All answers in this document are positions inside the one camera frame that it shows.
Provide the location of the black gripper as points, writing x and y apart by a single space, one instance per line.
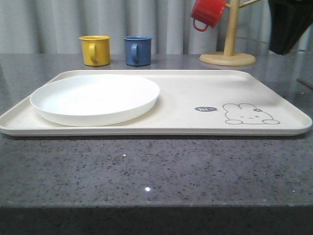
289 20

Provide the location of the white round plate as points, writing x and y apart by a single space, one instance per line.
95 100

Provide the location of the wooden mug tree stand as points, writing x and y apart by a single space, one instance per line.
228 57

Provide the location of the blue enamel mug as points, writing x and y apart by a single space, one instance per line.
138 50

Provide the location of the yellow enamel mug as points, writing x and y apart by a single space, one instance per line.
95 50

